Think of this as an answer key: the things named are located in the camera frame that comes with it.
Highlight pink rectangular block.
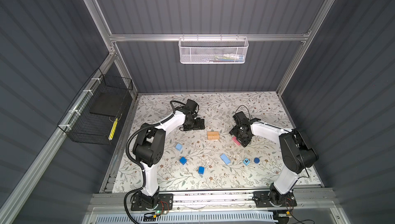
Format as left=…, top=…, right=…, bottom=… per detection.
left=232, top=137, right=241, bottom=146

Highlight natural wood block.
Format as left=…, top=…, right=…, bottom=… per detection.
left=207, top=135, right=220, bottom=140

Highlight dark blue cube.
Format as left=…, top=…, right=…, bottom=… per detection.
left=198, top=166, right=205, bottom=175
left=180, top=157, right=187, bottom=165

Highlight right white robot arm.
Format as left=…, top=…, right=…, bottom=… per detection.
left=229, top=112, right=319, bottom=206

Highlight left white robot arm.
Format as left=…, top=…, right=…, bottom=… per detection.
left=125, top=99, right=205, bottom=198

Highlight light blue rectangular block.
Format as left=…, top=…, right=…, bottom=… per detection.
left=220, top=154, right=231, bottom=165

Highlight light blue cube block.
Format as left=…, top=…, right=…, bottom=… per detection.
left=175, top=143, right=183, bottom=151

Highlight teal letter cube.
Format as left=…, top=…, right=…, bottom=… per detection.
left=243, top=158, right=251, bottom=165

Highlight dark blue cube front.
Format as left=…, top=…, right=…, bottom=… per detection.
left=198, top=166, right=205, bottom=175

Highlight markers in white basket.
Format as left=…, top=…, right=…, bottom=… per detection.
left=204, top=53, right=245, bottom=64

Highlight black pad in basket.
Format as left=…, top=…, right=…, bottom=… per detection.
left=89, top=92, right=124, bottom=117

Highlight white wire basket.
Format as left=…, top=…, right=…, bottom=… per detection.
left=178, top=36, right=249, bottom=64

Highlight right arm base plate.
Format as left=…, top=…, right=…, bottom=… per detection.
left=252, top=191, right=297, bottom=208

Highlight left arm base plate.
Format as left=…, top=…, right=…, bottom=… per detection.
left=130, top=193, right=174, bottom=211

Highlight black wire basket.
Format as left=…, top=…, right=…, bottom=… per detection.
left=58, top=70, right=133, bottom=145

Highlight left black corrugated cable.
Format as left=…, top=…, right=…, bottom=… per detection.
left=123, top=100, right=186, bottom=224

